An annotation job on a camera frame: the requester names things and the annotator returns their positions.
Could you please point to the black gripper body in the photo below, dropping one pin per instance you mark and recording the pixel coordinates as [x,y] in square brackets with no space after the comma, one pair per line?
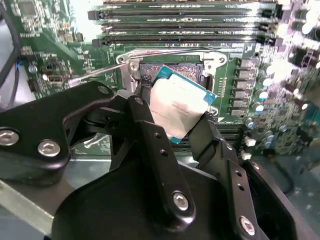
[112,207]

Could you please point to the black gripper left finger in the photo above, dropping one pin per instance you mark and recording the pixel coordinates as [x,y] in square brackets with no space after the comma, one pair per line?
[32,125]

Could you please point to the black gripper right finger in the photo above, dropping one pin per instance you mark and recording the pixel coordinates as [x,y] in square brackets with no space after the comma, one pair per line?
[207,142]

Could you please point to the silver CPU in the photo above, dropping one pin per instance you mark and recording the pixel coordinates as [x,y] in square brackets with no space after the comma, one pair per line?
[180,105]

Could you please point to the metal socket cover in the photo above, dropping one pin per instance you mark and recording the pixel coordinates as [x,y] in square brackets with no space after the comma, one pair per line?
[123,93]

